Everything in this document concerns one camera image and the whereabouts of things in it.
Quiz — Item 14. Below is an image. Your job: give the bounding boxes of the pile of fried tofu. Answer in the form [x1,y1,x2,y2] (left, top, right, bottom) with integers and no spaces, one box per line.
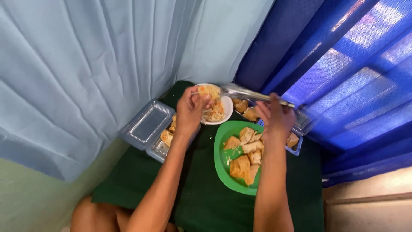
[223,127,266,187]

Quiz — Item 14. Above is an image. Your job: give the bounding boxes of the dark blue curtain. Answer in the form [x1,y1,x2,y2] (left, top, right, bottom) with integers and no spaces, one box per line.
[234,0,412,189]

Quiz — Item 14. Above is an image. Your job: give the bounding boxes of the stuffed fried tofu piece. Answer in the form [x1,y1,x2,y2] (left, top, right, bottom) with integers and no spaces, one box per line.
[197,84,221,101]

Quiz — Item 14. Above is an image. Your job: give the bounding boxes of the person's right hand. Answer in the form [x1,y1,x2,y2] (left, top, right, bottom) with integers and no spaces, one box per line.
[254,93,297,143]

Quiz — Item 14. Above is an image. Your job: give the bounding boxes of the dark green tablecloth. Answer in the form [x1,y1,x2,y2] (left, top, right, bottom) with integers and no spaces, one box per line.
[91,80,325,232]

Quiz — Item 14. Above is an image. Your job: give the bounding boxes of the clear plastic hinged container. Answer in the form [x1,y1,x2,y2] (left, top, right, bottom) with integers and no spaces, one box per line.
[118,99,202,163]
[232,98,315,157]

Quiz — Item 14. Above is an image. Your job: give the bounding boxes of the shredded vegetable filling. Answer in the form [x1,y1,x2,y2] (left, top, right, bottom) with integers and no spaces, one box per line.
[202,99,226,123]

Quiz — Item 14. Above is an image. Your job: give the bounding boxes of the white bowl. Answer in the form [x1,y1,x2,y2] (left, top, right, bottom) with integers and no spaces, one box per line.
[192,83,234,125]

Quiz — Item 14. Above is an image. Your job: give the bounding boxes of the light blue curtain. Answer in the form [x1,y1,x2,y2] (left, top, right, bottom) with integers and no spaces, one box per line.
[0,0,276,183]

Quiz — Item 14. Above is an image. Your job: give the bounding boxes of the metal tongs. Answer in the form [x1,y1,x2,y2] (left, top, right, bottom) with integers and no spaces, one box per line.
[220,83,297,109]

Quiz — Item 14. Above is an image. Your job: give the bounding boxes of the green plastic plate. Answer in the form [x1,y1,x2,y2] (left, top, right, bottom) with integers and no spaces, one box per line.
[214,121,268,196]

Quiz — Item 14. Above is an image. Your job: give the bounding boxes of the person's leg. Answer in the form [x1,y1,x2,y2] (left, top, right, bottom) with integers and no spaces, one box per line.
[70,195,178,232]

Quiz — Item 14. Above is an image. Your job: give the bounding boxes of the person's left hand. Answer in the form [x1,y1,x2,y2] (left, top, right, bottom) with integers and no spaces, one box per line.
[175,86,214,138]

